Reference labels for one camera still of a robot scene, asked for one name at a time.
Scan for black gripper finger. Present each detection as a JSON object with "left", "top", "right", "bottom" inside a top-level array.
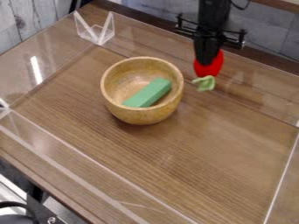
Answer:
[{"left": 194, "top": 31, "right": 226, "bottom": 66}]

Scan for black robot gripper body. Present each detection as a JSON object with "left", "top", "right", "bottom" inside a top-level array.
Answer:
[{"left": 176, "top": 0, "right": 247, "bottom": 49}]

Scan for red plush fruit green leaf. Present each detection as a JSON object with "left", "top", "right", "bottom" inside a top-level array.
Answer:
[{"left": 191, "top": 51, "right": 224, "bottom": 92}]

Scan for green rectangular block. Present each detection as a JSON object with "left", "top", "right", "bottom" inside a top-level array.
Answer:
[{"left": 123, "top": 78, "right": 172, "bottom": 108}]

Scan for wooden bowl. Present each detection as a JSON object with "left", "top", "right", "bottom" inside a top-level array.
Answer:
[{"left": 100, "top": 56, "right": 184, "bottom": 125}]

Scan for clear acrylic tray enclosure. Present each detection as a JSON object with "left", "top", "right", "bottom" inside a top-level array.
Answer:
[{"left": 0, "top": 6, "right": 299, "bottom": 224}]

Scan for black table leg bracket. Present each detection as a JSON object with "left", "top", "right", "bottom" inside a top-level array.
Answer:
[{"left": 27, "top": 185, "right": 60, "bottom": 224}]

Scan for black cable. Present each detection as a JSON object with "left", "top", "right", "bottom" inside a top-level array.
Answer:
[{"left": 0, "top": 200, "right": 39, "bottom": 224}]

